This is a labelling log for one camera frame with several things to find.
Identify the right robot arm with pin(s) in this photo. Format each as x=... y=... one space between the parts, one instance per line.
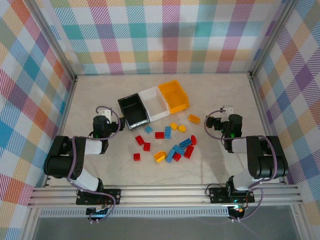
x=265 y=162

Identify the yellow small lego brick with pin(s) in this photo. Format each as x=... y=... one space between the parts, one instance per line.
x=181 y=128
x=173 y=125

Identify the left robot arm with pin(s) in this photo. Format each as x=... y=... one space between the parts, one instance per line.
x=87 y=181

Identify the black plastic bin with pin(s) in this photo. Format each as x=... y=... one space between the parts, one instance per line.
x=133 y=110

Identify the aluminium lower frame post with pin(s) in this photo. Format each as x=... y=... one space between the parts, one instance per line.
x=28 y=225
x=300 y=222

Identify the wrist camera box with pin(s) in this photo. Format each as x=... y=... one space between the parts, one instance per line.
x=227 y=109
x=104 y=112

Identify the aluminium side floor rail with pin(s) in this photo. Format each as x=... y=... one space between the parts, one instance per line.
x=66 y=110
x=258 y=100

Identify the red curved lego brick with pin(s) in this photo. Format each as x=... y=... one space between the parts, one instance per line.
x=193 y=140

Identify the yellow long lego brick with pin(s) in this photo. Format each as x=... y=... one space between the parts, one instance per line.
x=160 y=156

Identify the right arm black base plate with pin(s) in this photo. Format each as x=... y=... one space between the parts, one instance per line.
x=217 y=196

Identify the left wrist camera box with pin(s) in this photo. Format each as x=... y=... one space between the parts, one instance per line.
x=104 y=112

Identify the red long lego brick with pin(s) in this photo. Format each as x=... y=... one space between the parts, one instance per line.
x=189 y=151

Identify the aluminium upright frame post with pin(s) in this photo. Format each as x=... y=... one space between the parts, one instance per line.
x=64 y=53
x=271 y=37

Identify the yellow plastic bin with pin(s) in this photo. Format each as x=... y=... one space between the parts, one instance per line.
x=175 y=97

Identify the orange lego brick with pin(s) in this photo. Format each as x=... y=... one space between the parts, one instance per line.
x=194 y=118

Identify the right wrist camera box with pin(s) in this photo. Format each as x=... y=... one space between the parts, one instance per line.
x=227 y=109

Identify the blue small lego brick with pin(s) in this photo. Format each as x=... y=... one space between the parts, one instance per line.
x=149 y=129

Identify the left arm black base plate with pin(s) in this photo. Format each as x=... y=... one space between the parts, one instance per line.
x=112 y=196

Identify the blue long lego brick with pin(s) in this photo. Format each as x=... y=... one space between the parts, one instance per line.
x=168 y=132
x=178 y=149
x=185 y=143
x=170 y=156

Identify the white plastic bin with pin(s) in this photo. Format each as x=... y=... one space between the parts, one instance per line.
x=152 y=105

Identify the wide aluminium mounting rail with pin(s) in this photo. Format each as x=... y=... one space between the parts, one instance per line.
x=162 y=196

